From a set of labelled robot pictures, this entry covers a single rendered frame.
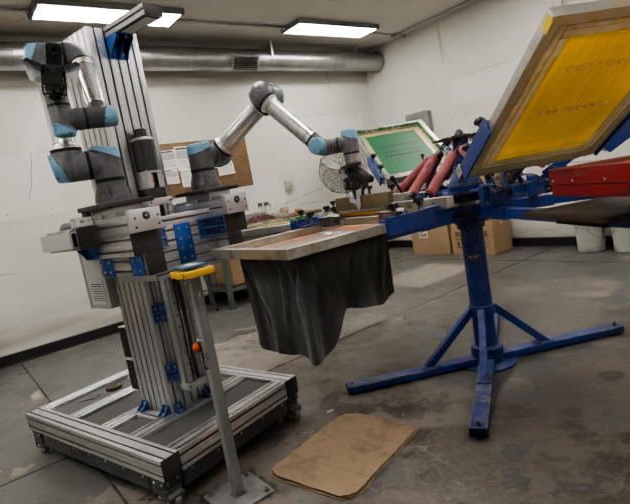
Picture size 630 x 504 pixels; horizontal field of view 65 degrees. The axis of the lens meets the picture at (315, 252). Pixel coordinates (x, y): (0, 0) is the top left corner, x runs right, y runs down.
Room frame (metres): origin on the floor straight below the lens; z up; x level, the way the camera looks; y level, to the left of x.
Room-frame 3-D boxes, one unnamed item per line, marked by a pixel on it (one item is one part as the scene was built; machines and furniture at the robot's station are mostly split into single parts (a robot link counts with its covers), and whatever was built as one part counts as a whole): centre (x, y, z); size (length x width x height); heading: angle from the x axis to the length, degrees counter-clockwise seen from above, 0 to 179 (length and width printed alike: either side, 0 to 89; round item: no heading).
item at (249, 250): (2.12, -0.05, 0.97); 0.79 x 0.58 x 0.04; 127
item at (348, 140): (2.30, -0.24, 1.35); 0.09 x 0.08 x 0.11; 66
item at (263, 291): (1.95, 0.19, 0.74); 0.45 x 0.03 x 0.43; 37
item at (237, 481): (1.88, 0.48, 0.48); 0.22 x 0.22 x 0.96; 37
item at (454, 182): (2.76, -0.89, 0.67); 0.39 x 0.39 x 1.35
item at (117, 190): (2.08, 0.78, 1.31); 0.15 x 0.15 x 0.10
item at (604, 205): (2.09, -0.97, 0.91); 1.34 x 0.40 x 0.08; 7
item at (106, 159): (2.08, 0.79, 1.42); 0.13 x 0.12 x 0.14; 115
